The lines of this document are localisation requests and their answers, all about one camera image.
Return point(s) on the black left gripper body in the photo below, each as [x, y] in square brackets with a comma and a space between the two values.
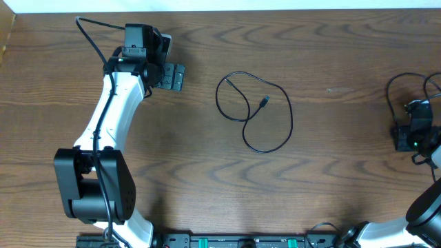
[167, 82]

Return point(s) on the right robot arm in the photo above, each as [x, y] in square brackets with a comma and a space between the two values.
[421, 225]

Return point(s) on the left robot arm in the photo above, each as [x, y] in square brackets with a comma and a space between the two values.
[94, 181]

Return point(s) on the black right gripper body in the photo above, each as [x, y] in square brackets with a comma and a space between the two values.
[408, 138]

